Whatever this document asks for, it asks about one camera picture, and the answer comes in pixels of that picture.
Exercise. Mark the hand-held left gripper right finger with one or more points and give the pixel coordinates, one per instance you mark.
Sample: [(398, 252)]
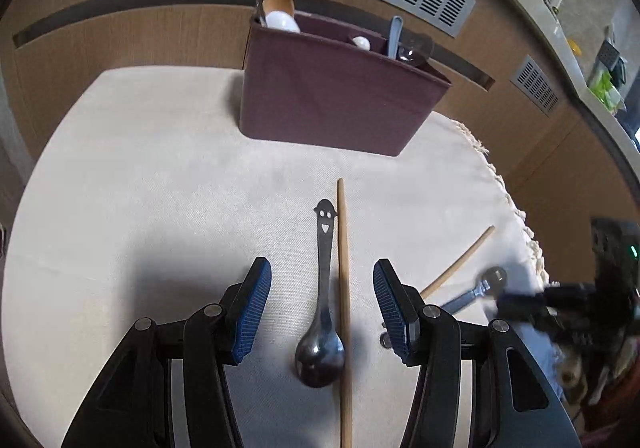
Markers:
[(392, 313)]

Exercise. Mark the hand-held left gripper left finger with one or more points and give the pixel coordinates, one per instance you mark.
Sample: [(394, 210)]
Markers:
[(250, 313)]

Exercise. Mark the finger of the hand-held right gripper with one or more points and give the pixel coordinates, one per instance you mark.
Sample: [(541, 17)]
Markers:
[(570, 292), (525, 305)]

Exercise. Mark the long wooden chopstick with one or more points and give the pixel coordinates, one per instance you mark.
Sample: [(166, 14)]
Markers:
[(343, 278)]

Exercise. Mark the maroon utensil holder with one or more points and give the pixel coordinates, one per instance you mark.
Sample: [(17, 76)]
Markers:
[(330, 93)]

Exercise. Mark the black spoon with translucent bowl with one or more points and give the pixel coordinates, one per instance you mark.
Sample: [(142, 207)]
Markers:
[(417, 42)]

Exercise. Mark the white ceramic spoon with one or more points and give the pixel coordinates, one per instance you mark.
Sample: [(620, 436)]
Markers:
[(361, 43)]

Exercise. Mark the blue-grey rice paddle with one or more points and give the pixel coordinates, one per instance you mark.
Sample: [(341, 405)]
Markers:
[(395, 36)]

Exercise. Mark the white plastic spoon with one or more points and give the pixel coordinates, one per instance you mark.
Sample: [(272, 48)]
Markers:
[(281, 22)]

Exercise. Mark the wooden spoon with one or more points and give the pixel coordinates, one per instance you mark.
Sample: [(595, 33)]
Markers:
[(277, 3)]

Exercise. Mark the short wooden chopstick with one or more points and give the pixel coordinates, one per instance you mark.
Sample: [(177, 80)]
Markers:
[(460, 260)]

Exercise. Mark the green bag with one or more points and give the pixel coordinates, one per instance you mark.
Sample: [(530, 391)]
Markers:
[(605, 88)]

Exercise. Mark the cream fringed tablecloth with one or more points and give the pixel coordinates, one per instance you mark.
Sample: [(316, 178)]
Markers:
[(150, 178)]

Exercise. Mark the black container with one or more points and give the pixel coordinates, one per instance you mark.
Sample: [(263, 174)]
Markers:
[(611, 56)]

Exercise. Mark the small grey vent grille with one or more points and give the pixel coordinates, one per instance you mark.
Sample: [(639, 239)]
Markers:
[(517, 78)]

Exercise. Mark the speckled stone counter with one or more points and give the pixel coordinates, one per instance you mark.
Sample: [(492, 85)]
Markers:
[(560, 53)]

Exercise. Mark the jar with yellow lid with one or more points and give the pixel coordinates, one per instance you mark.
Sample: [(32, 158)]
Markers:
[(574, 47)]

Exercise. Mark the wooden cabinet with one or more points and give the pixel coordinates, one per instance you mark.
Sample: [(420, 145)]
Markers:
[(150, 38)]

